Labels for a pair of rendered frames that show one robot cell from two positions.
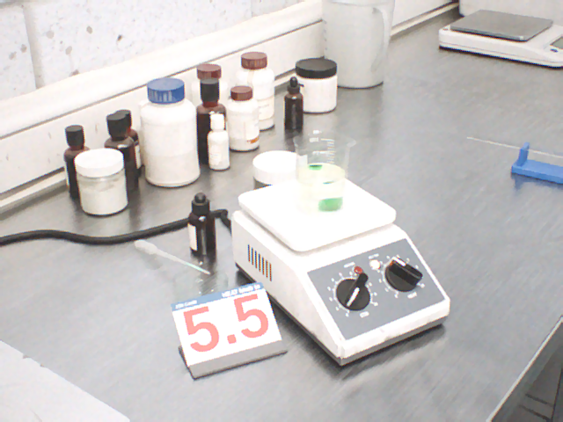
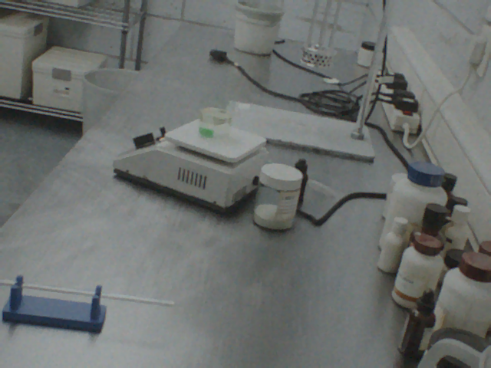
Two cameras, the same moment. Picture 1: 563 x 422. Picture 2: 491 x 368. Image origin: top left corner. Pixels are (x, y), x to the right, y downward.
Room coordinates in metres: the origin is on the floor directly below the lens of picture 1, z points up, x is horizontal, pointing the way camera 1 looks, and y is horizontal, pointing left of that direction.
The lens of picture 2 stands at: (1.52, -0.59, 1.19)
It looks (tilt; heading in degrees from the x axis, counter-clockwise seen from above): 22 degrees down; 143
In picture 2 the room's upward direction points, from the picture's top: 10 degrees clockwise
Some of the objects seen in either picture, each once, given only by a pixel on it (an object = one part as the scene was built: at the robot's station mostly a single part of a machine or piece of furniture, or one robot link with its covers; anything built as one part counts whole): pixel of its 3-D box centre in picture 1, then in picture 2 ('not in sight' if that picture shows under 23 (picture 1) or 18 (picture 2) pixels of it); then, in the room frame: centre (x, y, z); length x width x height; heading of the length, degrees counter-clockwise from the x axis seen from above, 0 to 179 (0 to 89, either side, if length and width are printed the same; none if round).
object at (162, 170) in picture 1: (169, 131); (415, 210); (0.92, 0.15, 0.81); 0.07 x 0.07 x 0.13
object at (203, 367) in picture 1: (229, 327); not in sight; (0.56, 0.05, 0.77); 0.09 x 0.06 x 0.04; 114
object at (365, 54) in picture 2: not in sight; (369, 54); (0.00, 0.90, 0.78); 0.06 x 0.06 x 0.06
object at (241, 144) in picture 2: (315, 207); (216, 139); (0.68, -0.03, 0.83); 0.12 x 0.12 x 0.01; 32
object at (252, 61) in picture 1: (254, 90); (466, 303); (1.11, 0.04, 0.80); 0.06 x 0.06 x 0.11
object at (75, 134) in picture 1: (78, 160); (442, 202); (0.88, 0.26, 0.79); 0.04 x 0.04 x 0.09
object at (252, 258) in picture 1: (329, 256); (197, 160); (0.65, -0.05, 0.79); 0.22 x 0.13 x 0.08; 32
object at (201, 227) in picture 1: (201, 221); (298, 179); (0.74, 0.09, 0.78); 0.03 x 0.03 x 0.07
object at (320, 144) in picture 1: (324, 172); (214, 112); (0.67, -0.04, 0.87); 0.06 x 0.05 x 0.08; 79
